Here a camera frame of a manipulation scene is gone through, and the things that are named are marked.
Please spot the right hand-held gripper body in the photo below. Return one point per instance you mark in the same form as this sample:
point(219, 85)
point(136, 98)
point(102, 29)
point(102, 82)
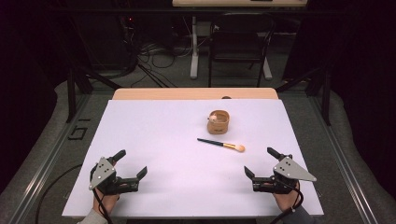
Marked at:
point(289, 169)

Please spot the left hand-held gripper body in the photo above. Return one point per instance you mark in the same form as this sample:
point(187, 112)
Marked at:
point(104, 174)

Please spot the tan round storage basket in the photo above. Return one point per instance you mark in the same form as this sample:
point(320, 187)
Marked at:
point(218, 126)

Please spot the person's left hand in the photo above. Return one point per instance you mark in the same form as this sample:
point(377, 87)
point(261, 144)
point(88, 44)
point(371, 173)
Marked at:
point(107, 202)

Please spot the person's right hand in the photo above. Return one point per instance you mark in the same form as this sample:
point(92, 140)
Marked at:
point(288, 201)

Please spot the white table cover board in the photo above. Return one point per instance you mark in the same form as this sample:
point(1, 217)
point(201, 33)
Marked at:
point(174, 174)

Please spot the black metal stand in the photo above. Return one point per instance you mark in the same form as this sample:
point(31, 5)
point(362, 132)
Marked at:
point(71, 93)
point(326, 96)

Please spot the black folding chair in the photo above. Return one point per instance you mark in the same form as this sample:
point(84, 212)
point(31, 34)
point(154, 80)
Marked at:
point(236, 46)

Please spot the wooden desk with white legs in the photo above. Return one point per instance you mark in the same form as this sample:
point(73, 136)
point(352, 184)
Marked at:
point(194, 62)

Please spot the aluminium floor rail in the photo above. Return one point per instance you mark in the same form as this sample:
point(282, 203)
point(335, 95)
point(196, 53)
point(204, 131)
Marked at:
point(342, 161)
point(46, 161)

